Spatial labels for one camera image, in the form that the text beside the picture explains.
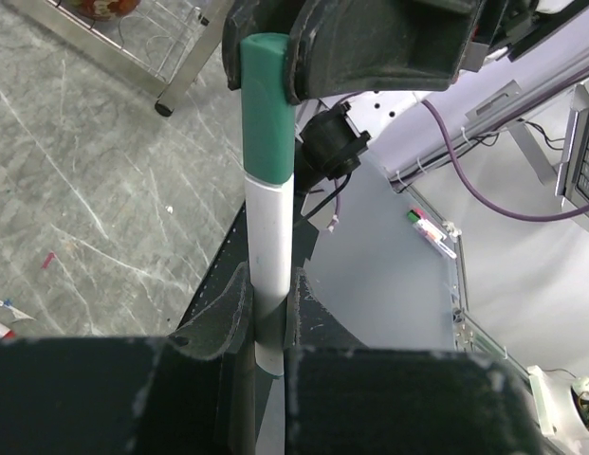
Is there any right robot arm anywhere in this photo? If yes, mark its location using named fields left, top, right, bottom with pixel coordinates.
left=222, top=1, right=588, bottom=191

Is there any marker pack on floor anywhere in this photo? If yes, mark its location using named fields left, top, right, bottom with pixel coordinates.
left=407, top=209, right=457, bottom=260

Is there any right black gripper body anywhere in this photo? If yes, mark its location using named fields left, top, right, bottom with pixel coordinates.
left=464, top=0, right=539, bottom=71

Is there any green pen cap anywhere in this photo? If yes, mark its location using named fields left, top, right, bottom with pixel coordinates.
left=240, top=33, right=295, bottom=186

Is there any metal dish rack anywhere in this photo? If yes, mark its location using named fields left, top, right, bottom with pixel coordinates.
left=6, top=0, right=233, bottom=118

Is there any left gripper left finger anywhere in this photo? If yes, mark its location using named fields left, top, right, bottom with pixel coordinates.
left=0, top=264, right=255, bottom=454

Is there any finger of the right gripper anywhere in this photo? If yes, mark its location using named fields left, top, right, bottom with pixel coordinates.
left=286, top=0, right=484, bottom=104
left=221, top=0, right=309, bottom=91

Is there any small white cup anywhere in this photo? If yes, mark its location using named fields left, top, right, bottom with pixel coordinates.
left=67, top=0, right=141, bottom=22

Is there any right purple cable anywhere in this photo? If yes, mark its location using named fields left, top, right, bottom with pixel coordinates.
left=419, top=97, right=589, bottom=224

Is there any white pen green tip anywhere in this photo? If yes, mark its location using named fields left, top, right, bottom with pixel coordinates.
left=245, top=174, right=294, bottom=376

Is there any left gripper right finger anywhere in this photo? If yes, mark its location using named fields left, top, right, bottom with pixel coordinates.
left=285, top=269, right=543, bottom=454

